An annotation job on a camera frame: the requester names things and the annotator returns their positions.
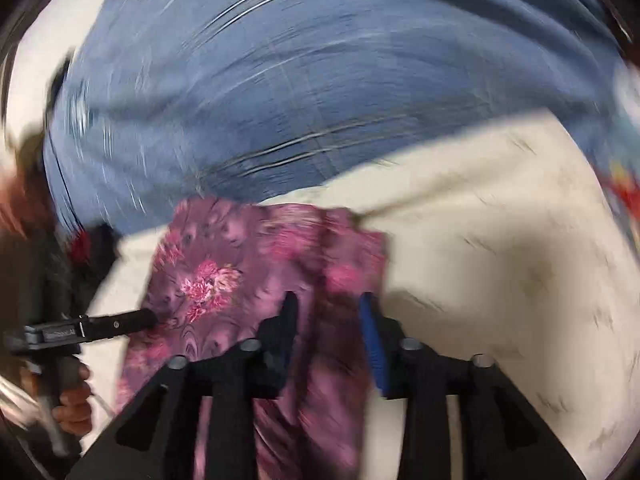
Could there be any red and black cloth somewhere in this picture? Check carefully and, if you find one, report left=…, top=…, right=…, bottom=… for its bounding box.
left=66, top=221, right=120, bottom=267

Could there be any person's left hand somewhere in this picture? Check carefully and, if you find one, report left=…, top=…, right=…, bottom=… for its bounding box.
left=57, top=361, right=94, bottom=437

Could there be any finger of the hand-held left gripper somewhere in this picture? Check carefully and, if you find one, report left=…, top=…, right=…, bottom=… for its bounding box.
left=82, top=308, right=158, bottom=342

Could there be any cream printed bed sheet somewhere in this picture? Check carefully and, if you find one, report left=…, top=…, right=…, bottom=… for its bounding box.
left=82, top=120, right=640, bottom=480

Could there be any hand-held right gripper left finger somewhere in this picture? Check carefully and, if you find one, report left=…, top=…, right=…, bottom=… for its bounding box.
left=67, top=291, right=301, bottom=480

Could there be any orange cloth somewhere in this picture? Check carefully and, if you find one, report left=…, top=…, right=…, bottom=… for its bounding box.
left=0, top=167, right=52, bottom=233

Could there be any pink floral garment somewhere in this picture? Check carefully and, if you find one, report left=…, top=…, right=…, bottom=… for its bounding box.
left=115, top=197, right=392, bottom=480

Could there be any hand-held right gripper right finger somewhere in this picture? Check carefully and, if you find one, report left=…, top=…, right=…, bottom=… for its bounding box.
left=359, top=293, right=587, bottom=480

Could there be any white colourful printed cloth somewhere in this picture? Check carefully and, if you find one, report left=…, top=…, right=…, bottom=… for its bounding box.
left=606, top=64, right=640, bottom=242

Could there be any blue denim cloth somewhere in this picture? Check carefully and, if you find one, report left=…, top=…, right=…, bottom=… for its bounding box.
left=42, top=0, right=632, bottom=237

